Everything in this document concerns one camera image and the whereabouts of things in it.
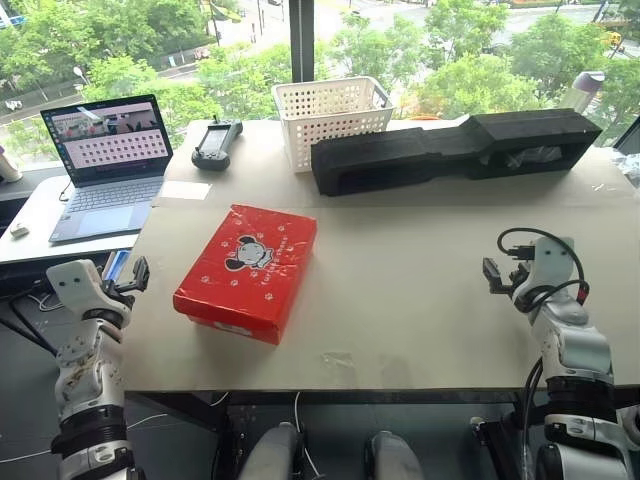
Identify black cable bundle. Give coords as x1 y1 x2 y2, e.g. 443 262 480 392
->
519 357 545 480

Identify white paper sheet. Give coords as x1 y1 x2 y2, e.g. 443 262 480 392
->
157 181 213 202

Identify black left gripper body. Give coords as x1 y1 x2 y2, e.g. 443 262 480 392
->
101 276 139 309

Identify dark window frame pillar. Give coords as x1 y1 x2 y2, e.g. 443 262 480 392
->
289 0 317 84

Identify red cardboard box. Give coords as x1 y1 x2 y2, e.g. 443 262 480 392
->
173 203 319 347

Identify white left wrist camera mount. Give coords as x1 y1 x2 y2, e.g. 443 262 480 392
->
45 259 127 315

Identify white cup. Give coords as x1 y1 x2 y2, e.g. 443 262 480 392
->
0 147 24 184

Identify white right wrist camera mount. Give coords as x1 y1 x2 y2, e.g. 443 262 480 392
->
514 236 576 301

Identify black monitor edge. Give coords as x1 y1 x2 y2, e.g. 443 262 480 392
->
613 117 640 154

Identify black floor cable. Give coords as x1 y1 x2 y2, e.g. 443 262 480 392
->
0 294 57 357

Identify grey cylindrical tower outside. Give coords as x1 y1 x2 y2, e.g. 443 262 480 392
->
569 70 607 119

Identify blue and white box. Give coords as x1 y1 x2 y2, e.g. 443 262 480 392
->
102 249 133 281

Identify white perforated plastic basket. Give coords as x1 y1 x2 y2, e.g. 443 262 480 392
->
271 75 396 175

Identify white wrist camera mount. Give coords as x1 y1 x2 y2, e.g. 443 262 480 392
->
45 259 127 315
514 236 576 301

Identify black table frame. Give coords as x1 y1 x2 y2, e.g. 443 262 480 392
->
124 384 640 441

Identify long black foam packaging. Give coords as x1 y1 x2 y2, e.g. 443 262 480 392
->
310 107 604 197

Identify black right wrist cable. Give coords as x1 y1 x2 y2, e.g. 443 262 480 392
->
496 227 590 306

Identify black metal bracket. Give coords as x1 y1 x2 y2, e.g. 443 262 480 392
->
469 417 526 451

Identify clear plastic wrap in foam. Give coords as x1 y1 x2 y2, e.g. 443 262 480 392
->
499 146 564 169

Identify clear crumpled plastic bag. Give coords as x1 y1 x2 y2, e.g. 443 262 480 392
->
612 152 640 189

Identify thin white cable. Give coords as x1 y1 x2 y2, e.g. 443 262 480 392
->
293 392 321 480

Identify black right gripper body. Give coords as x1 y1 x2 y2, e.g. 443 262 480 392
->
503 260 532 297

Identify black handheld remote controller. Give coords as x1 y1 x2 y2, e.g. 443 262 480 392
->
191 114 245 170

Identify grey rounded shape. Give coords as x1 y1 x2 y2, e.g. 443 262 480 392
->
363 430 426 480
238 422 302 480

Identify white side table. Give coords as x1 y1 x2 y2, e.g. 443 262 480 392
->
0 174 151 265

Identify grey open laptop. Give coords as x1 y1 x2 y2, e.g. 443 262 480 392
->
39 93 175 245

